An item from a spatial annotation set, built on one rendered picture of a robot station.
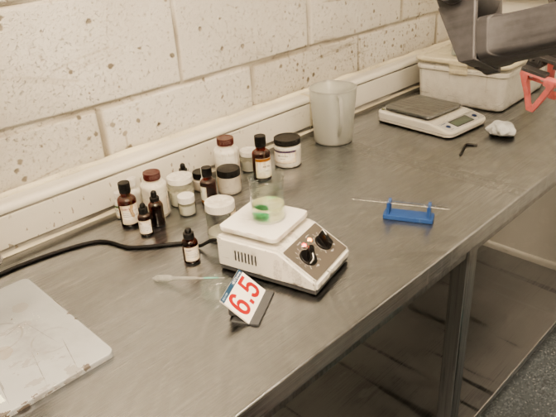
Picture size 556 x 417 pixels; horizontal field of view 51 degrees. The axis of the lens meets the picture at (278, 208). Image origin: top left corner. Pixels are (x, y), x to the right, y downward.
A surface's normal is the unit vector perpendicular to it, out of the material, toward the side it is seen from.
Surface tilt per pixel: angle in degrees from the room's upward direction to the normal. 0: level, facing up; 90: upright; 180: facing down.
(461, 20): 66
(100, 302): 0
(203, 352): 0
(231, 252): 90
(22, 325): 0
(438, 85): 93
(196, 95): 90
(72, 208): 90
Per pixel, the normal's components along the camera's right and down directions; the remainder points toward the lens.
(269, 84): 0.71, 0.29
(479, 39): -0.72, -0.01
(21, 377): -0.05, -0.89
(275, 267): -0.51, 0.41
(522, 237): -0.70, 0.36
